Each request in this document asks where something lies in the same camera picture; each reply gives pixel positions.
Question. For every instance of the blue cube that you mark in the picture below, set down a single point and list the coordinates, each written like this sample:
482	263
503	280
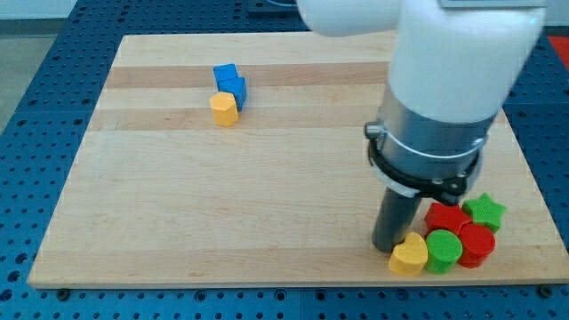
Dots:
225	72

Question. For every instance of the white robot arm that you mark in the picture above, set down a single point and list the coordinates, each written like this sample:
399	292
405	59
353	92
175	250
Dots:
453	66

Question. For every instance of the wooden board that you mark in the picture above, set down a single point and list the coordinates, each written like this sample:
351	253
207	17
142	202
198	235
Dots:
160	196

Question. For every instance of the yellow hexagon block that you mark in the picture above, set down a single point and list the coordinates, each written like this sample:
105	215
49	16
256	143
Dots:
224	108

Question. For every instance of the blue triangular block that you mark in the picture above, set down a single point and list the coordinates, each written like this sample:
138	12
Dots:
237	87

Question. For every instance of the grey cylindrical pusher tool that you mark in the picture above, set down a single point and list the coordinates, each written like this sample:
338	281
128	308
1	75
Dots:
395	216

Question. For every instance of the yellow heart block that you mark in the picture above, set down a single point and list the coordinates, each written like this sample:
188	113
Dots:
410	257

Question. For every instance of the red star block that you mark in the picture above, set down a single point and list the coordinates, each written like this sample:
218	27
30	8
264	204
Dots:
450	218

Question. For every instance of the green cylinder block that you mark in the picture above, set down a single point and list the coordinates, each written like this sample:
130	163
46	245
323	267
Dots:
444	250

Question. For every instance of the green star block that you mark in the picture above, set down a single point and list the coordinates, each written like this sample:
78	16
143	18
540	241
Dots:
485	211

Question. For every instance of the red cylinder block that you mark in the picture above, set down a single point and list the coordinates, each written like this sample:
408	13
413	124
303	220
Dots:
478	242

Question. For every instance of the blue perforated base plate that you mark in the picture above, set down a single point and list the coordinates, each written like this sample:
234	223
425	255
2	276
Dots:
39	143

